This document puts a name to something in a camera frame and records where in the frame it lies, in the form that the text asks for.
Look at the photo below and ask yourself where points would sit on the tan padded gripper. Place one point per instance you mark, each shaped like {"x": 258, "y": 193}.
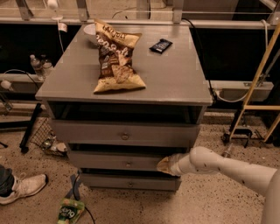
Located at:
{"x": 175, "y": 166}

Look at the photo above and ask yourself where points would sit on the grey drawer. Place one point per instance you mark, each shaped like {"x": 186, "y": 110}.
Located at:
{"x": 126, "y": 133}
{"x": 119, "y": 157}
{"x": 142, "y": 180}

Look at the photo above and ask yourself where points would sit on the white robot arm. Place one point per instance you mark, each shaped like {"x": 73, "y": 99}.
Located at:
{"x": 261, "y": 179}

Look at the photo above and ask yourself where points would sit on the grey drawer cabinet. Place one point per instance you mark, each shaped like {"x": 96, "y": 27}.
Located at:
{"x": 176, "y": 90}

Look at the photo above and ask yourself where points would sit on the grey bottom drawer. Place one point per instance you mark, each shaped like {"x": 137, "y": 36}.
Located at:
{"x": 142, "y": 180}

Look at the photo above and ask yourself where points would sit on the grey top drawer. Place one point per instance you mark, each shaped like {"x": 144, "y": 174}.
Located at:
{"x": 126, "y": 133}

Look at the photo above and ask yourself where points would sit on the fallen plastic bottle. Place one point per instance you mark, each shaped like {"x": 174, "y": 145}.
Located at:
{"x": 227, "y": 152}

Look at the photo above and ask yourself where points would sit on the brown chip bag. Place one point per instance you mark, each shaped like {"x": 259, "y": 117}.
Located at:
{"x": 115, "y": 58}

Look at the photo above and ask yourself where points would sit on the green snack bag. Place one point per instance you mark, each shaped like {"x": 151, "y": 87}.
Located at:
{"x": 70, "y": 211}

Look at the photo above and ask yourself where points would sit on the dark blue snack bar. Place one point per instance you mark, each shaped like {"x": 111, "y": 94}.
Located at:
{"x": 161, "y": 46}

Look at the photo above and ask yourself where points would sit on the black stand leg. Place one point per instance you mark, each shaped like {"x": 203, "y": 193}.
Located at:
{"x": 23, "y": 145}

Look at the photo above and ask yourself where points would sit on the white sneaker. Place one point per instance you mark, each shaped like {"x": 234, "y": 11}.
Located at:
{"x": 25, "y": 187}

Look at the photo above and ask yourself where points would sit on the white bowl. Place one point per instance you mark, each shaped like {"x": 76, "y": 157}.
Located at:
{"x": 89, "y": 29}

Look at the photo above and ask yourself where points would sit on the dark trouser leg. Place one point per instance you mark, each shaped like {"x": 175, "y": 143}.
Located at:
{"x": 6, "y": 181}

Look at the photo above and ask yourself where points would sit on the clear water bottle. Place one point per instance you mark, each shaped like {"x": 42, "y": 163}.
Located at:
{"x": 37, "y": 67}

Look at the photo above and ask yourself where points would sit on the wire basket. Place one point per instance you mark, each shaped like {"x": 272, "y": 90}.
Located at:
{"x": 47, "y": 141}

